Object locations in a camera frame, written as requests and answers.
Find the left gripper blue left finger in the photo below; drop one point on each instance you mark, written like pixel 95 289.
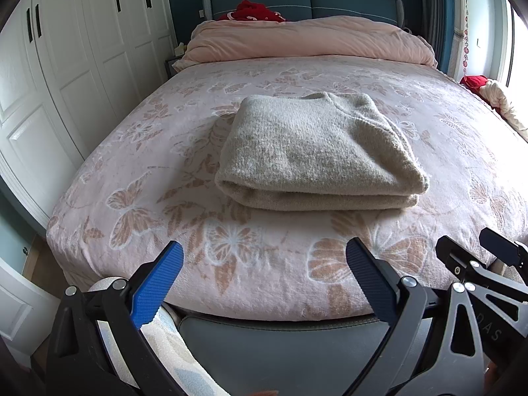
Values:
pixel 152 281

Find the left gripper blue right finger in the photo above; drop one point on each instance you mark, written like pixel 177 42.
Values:
pixel 376 278

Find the cream knitted sweater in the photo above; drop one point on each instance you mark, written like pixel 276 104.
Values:
pixel 317 153

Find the white patterned slipper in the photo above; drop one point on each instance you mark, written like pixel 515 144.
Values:
pixel 168 345

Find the pink butterfly bed blanket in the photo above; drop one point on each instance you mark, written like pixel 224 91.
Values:
pixel 152 181

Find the red cloth by window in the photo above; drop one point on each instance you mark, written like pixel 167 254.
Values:
pixel 474 83

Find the red bead window garland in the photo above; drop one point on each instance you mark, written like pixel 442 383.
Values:
pixel 465 55

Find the pink folded duvet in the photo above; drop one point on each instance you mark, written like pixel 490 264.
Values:
pixel 216 41

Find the white wardrobe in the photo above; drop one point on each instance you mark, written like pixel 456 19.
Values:
pixel 71 71

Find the teal upholstered headboard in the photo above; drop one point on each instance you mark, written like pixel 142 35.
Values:
pixel 388 11

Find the red pillow at headboard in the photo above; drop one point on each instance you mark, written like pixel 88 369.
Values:
pixel 247 10

